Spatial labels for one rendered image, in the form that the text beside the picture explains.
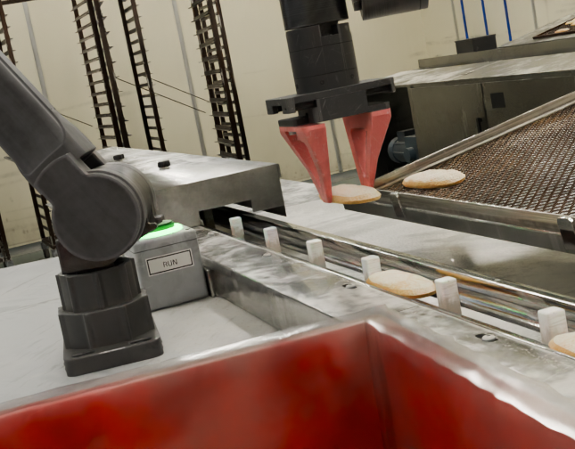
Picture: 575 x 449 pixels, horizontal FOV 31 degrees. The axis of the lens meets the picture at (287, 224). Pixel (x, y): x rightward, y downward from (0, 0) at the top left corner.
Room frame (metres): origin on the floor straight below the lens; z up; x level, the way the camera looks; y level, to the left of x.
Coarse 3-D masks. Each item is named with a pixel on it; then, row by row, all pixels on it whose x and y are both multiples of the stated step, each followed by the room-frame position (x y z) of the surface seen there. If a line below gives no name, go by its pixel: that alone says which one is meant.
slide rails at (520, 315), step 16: (224, 224) 1.39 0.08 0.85; (288, 240) 1.17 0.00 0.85; (336, 256) 1.03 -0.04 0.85; (352, 256) 1.01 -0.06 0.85; (336, 272) 0.95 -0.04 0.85; (464, 304) 0.76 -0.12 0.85; (480, 304) 0.74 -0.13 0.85; (496, 304) 0.74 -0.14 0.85; (512, 304) 0.73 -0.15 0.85; (512, 320) 0.69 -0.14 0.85; (528, 320) 0.68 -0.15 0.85
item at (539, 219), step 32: (512, 128) 1.20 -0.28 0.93; (416, 160) 1.16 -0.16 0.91; (448, 160) 1.16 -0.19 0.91; (512, 160) 1.05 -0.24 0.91; (544, 160) 1.01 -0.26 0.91; (384, 192) 1.07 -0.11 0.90; (416, 192) 1.07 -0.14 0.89; (448, 192) 1.02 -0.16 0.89; (512, 192) 0.94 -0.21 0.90; (544, 192) 0.90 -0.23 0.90; (544, 224) 0.80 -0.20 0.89
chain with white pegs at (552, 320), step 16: (208, 224) 1.42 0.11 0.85; (240, 224) 1.29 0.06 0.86; (272, 240) 1.15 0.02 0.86; (320, 240) 1.02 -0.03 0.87; (320, 256) 1.02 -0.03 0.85; (368, 256) 0.90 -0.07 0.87; (368, 272) 0.89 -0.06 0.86; (448, 288) 0.75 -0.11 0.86; (448, 304) 0.75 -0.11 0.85; (544, 320) 0.63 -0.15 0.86; (560, 320) 0.62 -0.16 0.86; (544, 336) 0.63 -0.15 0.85
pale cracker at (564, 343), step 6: (558, 336) 0.61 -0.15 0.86; (564, 336) 0.61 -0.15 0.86; (570, 336) 0.60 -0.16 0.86; (552, 342) 0.61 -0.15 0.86; (558, 342) 0.60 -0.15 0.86; (564, 342) 0.59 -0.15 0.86; (570, 342) 0.59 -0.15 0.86; (552, 348) 0.60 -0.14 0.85; (558, 348) 0.59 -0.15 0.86; (564, 348) 0.59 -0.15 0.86; (570, 348) 0.58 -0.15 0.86; (570, 354) 0.58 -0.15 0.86
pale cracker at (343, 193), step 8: (344, 184) 0.94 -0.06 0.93; (352, 184) 0.93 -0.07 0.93; (336, 192) 0.91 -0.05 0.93; (344, 192) 0.90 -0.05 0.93; (352, 192) 0.89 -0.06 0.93; (360, 192) 0.88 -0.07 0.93; (368, 192) 0.88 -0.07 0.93; (376, 192) 0.88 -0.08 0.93; (336, 200) 0.90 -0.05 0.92; (344, 200) 0.89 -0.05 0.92; (352, 200) 0.88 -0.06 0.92; (360, 200) 0.87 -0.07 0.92; (368, 200) 0.87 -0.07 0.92
